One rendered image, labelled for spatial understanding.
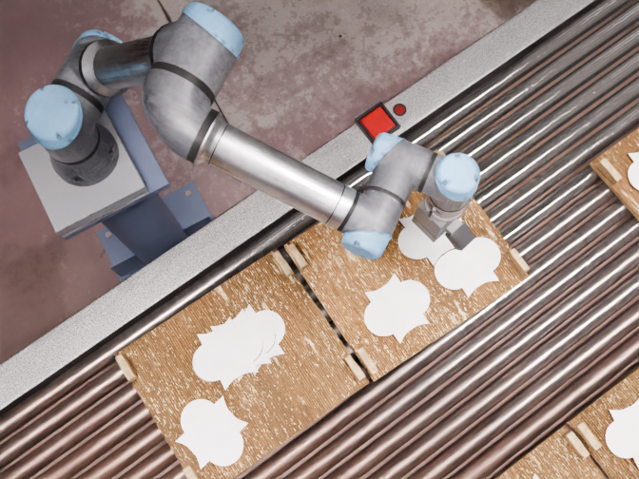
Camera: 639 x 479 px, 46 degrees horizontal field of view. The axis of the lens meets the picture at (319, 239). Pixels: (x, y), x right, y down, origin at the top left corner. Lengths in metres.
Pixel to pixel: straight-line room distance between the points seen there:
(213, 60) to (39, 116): 0.47
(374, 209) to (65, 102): 0.68
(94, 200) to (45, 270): 1.03
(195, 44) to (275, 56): 1.62
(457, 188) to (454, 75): 0.60
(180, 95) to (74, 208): 0.60
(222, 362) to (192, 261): 0.24
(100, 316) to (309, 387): 0.48
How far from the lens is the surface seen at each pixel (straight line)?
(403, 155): 1.29
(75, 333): 1.70
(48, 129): 1.59
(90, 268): 2.70
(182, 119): 1.22
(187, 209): 2.66
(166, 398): 1.61
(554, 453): 1.64
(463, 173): 1.27
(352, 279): 1.61
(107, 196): 1.74
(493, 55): 1.86
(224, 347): 1.57
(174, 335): 1.62
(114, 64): 1.51
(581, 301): 1.70
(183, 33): 1.28
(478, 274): 1.63
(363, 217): 1.24
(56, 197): 1.78
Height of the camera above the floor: 2.51
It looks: 75 degrees down
